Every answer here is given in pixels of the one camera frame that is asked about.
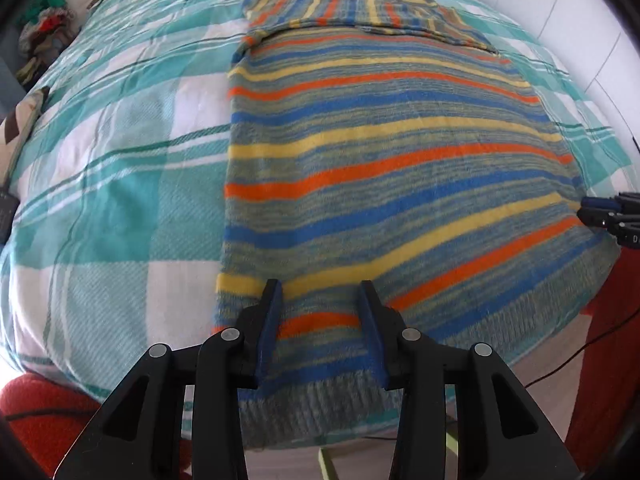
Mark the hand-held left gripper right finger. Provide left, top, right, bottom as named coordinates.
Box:
left=360, top=280, right=581, bottom=480

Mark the teal white plaid blanket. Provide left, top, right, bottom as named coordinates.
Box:
left=0, top=0, right=632, bottom=453

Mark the black cable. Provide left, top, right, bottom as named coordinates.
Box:
left=522, top=305, right=640, bottom=388

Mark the light green frame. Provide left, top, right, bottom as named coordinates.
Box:
left=318, top=417, right=460, bottom=480

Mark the white brown cushion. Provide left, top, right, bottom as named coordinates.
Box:
left=0, top=86, right=51, bottom=181

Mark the pile of colourful clothes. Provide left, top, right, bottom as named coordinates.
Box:
left=15, top=0, right=76, bottom=86

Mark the red fuzzy cloth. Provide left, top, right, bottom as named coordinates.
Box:
left=565, top=240, right=640, bottom=466
left=0, top=374, right=193, bottom=480

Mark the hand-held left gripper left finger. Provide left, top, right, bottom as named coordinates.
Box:
left=52, top=279, right=285, bottom=480

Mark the dark flat object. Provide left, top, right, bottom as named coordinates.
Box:
left=0, top=186, right=22, bottom=247

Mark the striped knitted sweater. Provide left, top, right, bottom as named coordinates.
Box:
left=214, top=0, right=618, bottom=451

